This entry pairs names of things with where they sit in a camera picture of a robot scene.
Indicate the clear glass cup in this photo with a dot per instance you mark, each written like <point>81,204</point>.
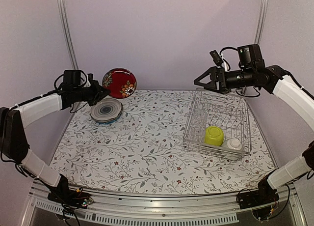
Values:
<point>199,117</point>
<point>197,134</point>

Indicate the front aluminium rail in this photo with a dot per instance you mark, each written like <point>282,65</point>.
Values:
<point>111,208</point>

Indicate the pale green flower plate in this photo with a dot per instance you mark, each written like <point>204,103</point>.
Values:
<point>105,114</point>

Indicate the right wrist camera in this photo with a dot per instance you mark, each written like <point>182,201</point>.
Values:
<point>249,54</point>

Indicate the white cream plate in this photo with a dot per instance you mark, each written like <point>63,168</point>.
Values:
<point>108,102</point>

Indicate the blue polka dot plate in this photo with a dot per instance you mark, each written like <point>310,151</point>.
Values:
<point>108,121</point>

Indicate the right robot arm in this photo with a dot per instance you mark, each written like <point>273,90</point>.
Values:
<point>280,83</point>

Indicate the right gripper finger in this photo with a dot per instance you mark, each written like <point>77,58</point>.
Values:
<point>210,86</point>
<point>206,77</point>

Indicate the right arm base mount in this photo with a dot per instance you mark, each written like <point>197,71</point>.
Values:
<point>253,198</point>

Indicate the dark red patterned plate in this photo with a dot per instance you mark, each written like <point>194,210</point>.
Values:
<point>120,82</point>

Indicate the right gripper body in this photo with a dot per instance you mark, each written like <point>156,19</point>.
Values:
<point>246,78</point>

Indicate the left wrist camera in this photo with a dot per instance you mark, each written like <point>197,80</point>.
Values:
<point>71,79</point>

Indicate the white small bowl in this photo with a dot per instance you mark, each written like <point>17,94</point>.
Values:
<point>232,146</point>

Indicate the lime green bowl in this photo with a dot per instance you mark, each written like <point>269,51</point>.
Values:
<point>214,136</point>

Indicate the wire dish rack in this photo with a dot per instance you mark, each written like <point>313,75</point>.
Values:
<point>218,125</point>

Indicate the floral tablecloth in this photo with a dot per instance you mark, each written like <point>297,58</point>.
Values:
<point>143,151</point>

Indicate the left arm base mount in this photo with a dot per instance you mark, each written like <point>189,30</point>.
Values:
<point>62,194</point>

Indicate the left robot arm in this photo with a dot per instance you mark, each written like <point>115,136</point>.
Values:
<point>14,122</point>

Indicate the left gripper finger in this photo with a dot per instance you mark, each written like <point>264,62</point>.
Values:
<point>100,96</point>
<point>100,89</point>

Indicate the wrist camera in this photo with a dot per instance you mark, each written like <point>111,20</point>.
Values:
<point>249,54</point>
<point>71,79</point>

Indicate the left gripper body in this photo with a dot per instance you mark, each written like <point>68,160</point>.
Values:
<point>89,94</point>

